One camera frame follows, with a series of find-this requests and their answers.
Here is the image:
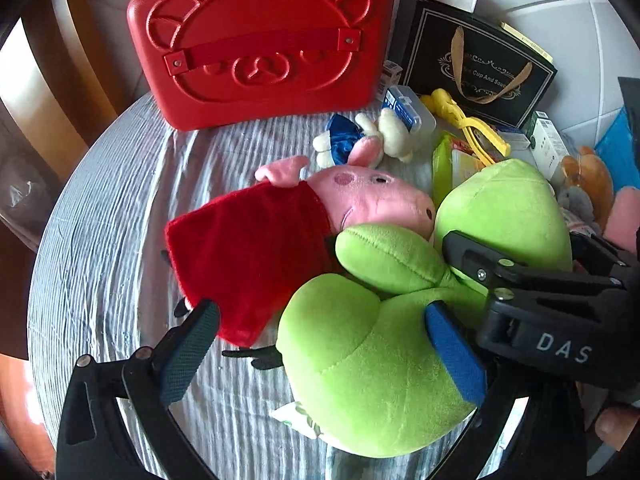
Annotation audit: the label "small blue dress rabbit plush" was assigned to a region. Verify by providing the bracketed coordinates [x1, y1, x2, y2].
[314, 109, 416, 168]

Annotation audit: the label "yellow plastic toy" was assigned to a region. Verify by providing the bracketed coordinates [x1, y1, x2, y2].
[420, 89, 512, 166]

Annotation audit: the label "grey plush toy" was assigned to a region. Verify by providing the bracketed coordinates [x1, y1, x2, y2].
[557, 185, 601, 226]

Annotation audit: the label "striped grey bed sheet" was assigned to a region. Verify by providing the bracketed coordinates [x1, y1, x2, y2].
[27, 92, 501, 480]

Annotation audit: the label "green snack packet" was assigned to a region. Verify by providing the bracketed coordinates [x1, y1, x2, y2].
[432, 131, 496, 208]

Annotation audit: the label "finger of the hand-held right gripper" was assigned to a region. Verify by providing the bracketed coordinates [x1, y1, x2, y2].
[569, 232, 640, 287]
[441, 230, 628, 297]

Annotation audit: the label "person's right hand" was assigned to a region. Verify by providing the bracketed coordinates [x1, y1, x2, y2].
[594, 404, 640, 451]

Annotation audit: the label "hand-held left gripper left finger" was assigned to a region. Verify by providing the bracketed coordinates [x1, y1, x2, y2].
[56, 299, 222, 480]

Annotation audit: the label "yellow sticky note pad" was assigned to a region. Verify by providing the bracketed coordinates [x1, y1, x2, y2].
[497, 21, 556, 65]

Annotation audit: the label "red bear suitcase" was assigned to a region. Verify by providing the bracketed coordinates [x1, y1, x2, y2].
[126, 0, 398, 132]

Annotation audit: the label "clear plastic bag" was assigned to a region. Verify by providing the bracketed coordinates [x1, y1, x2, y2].
[0, 160, 56, 246]

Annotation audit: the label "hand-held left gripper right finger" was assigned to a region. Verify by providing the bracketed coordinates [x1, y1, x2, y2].
[424, 301, 588, 480]

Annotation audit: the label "wooden headboard frame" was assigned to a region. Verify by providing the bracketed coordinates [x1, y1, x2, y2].
[0, 0, 151, 161]

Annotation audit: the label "small white box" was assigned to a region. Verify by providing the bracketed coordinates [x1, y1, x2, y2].
[382, 60, 403, 98]

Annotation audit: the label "black gift bag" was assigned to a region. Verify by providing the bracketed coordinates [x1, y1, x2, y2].
[400, 0, 558, 128]

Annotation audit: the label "clear plastic box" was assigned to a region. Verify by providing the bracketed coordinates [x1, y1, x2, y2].
[382, 85, 437, 133]

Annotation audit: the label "red dress pig plush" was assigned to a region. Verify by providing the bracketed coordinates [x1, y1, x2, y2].
[165, 155, 436, 348]

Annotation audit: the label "blue plastic crate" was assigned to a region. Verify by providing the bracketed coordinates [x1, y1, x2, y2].
[595, 107, 640, 171]

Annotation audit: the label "white green box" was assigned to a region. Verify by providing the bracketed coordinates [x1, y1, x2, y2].
[520, 110, 571, 181]

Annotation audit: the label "brown bear plush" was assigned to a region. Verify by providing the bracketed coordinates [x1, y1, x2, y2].
[560, 146, 615, 231]

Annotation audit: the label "green frog plush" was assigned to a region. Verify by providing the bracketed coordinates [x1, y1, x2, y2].
[276, 159, 573, 458]

